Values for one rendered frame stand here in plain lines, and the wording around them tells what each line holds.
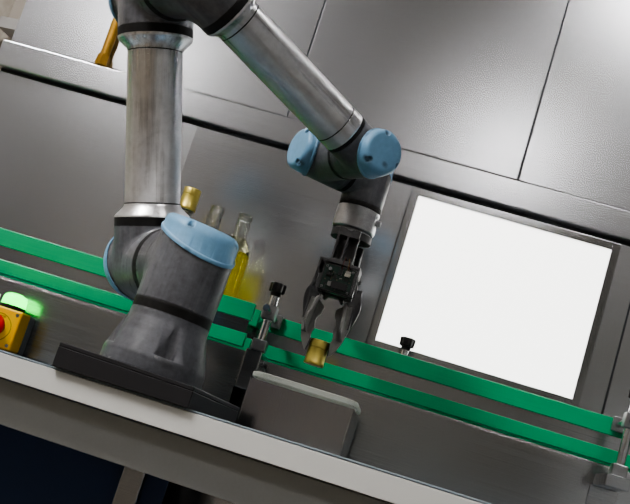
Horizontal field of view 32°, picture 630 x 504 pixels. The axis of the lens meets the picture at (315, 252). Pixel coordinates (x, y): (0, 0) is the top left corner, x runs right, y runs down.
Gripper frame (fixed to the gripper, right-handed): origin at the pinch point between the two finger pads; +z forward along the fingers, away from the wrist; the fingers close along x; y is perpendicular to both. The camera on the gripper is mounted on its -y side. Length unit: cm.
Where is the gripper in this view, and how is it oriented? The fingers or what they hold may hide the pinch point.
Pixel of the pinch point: (319, 345)
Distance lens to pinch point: 185.7
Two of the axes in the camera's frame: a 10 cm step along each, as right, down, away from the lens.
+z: -2.9, 9.4, -1.8
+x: 9.5, 2.8, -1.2
